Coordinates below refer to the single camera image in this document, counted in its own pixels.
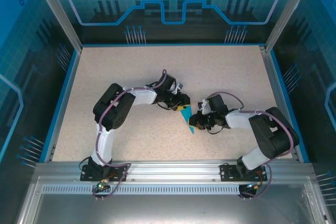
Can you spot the blue paper sheet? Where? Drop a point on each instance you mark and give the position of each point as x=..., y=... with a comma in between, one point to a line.
x=188, y=115

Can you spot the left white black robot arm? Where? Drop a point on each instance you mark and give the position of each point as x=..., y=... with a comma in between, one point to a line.
x=113, y=108

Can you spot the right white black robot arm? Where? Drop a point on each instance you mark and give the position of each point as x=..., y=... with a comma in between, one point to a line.
x=273, y=129

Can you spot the blue table edge strip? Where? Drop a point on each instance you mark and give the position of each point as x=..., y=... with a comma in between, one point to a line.
x=288, y=106
x=62, y=106

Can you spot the steel tray panel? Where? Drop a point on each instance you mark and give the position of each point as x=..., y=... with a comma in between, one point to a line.
x=168, y=208

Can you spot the aluminium mounting rail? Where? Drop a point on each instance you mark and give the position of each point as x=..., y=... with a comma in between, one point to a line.
x=170, y=171

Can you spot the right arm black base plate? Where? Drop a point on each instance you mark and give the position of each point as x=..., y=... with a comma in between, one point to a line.
x=227, y=172

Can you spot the aluminium side rail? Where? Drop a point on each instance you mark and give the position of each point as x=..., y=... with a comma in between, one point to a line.
x=273, y=77

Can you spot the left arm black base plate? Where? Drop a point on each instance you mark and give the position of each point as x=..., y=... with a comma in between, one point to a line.
x=88, y=174

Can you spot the aluminium frame post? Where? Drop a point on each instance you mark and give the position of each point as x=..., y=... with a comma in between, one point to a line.
x=59, y=11
x=289, y=11

